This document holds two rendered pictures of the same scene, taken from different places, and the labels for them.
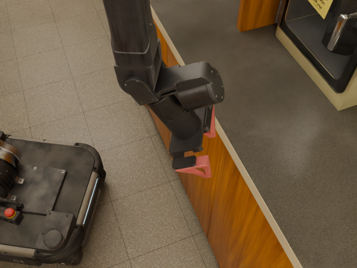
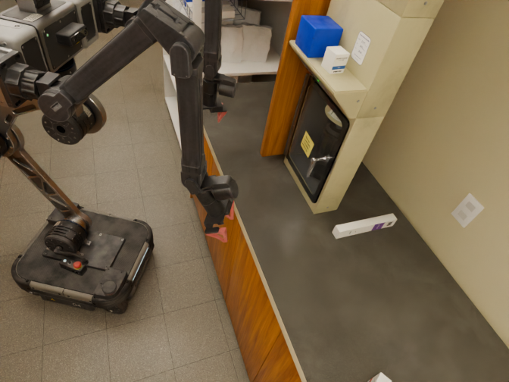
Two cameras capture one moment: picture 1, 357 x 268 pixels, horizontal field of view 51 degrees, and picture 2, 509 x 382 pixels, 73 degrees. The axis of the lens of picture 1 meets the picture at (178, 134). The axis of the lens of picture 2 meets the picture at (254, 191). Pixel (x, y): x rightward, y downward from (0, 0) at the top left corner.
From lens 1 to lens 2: 0.41 m
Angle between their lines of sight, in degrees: 9
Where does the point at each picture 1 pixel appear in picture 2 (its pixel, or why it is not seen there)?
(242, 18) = (263, 148)
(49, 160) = (112, 230)
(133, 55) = (192, 167)
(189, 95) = (218, 192)
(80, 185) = (134, 251)
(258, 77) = (268, 187)
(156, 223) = (188, 288)
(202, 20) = (238, 145)
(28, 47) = (104, 140)
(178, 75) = (214, 180)
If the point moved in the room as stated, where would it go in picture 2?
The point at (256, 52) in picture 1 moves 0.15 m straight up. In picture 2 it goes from (270, 171) to (276, 145)
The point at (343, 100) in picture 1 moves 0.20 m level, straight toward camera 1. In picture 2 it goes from (316, 208) to (291, 239)
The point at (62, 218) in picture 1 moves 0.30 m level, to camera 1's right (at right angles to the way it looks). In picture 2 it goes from (118, 273) to (176, 280)
